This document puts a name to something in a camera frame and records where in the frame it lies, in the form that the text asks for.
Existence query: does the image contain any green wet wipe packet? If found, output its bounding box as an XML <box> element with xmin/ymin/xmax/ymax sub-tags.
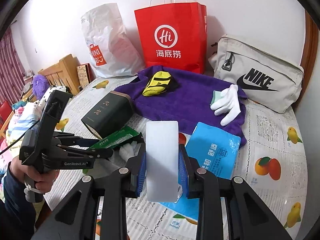
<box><xmin>89</xmin><ymin>126</ymin><xmax>140</xmax><ymax>150</ymax></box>

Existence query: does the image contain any blue tissue pack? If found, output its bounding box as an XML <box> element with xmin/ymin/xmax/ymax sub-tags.
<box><xmin>162</xmin><ymin>122</ymin><xmax>241</xmax><ymax>220</ymax></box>

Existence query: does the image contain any white translucent plastic block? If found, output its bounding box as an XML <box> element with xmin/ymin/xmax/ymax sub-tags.
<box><xmin>145</xmin><ymin>121</ymin><xmax>178</xmax><ymax>202</ymax></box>

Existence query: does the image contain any white glove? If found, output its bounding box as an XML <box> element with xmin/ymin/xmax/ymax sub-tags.
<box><xmin>210</xmin><ymin>85</ymin><xmax>241</xmax><ymax>126</ymax></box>

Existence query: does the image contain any yellow black sock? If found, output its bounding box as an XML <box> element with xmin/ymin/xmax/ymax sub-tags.
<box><xmin>142</xmin><ymin>71</ymin><xmax>179</xmax><ymax>97</ymax></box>

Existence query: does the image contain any person's dark sleeve forearm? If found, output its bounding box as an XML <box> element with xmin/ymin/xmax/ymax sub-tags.
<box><xmin>1</xmin><ymin>165</ymin><xmax>36</xmax><ymax>239</ymax></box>

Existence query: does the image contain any person's left hand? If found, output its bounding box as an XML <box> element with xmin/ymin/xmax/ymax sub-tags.
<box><xmin>10</xmin><ymin>156</ymin><xmax>60</xmax><ymax>193</ymax></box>

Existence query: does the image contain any pile of bedding clothes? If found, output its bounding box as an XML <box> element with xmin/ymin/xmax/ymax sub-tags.
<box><xmin>1</xmin><ymin>86</ymin><xmax>67</xmax><ymax>175</ymax></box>

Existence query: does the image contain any dark green tea box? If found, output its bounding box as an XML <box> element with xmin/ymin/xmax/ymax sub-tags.
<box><xmin>81</xmin><ymin>90</ymin><xmax>133</xmax><ymax>140</ymax></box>

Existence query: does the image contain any red chair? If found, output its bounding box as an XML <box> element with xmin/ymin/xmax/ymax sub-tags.
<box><xmin>1</xmin><ymin>100</ymin><xmax>14</xmax><ymax>138</ymax></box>

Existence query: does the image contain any purple plush toy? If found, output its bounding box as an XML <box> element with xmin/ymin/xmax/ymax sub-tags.
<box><xmin>33</xmin><ymin>74</ymin><xmax>50</xmax><ymax>100</ymax></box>

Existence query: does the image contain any wooden bed headboard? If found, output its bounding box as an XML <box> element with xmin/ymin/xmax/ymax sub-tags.
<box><xmin>38</xmin><ymin>54</ymin><xmax>80</xmax><ymax>95</ymax></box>

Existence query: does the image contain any patterned brown book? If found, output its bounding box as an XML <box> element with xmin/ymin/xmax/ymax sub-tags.
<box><xmin>76</xmin><ymin>63</ymin><xmax>95</xmax><ymax>89</ymax></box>

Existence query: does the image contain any purple towel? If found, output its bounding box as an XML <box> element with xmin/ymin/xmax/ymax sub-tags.
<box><xmin>115</xmin><ymin>66</ymin><xmax>247</xmax><ymax>147</ymax></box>

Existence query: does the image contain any pink striped curtain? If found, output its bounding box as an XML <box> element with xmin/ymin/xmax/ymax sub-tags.
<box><xmin>0</xmin><ymin>28</ymin><xmax>24</xmax><ymax>105</ymax></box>

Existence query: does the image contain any fruit print table cover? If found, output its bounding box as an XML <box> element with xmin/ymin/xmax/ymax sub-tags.
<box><xmin>44</xmin><ymin>76</ymin><xmax>308</xmax><ymax>239</ymax></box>

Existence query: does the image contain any white Miniso plastic bag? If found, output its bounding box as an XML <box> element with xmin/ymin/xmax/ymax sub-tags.
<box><xmin>81</xmin><ymin>3</ymin><xmax>145</xmax><ymax>78</ymax></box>

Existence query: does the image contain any beige Nike pouch bag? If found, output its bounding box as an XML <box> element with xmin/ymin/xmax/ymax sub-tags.
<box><xmin>209</xmin><ymin>35</ymin><xmax>304</xmax><ymax>113</ymax></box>

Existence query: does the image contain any red Haidilao paper bag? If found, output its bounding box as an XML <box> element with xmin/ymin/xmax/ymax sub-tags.
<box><xmin>135</xmin><ymin>2</ymin><xmax>207</xmax><ymax>74</ymax></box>

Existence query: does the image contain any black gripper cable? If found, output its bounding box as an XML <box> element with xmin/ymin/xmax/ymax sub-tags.
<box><xmin>0</xmin><ymin>119</ymin><xmax>41</xmax><ymax>156</ymax></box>

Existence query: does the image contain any brown wooden door frame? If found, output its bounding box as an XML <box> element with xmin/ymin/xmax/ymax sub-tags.
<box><xmin>292</xmin><ymin>11</ymin><xmax>319</xmax><ymax>110</ymax></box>

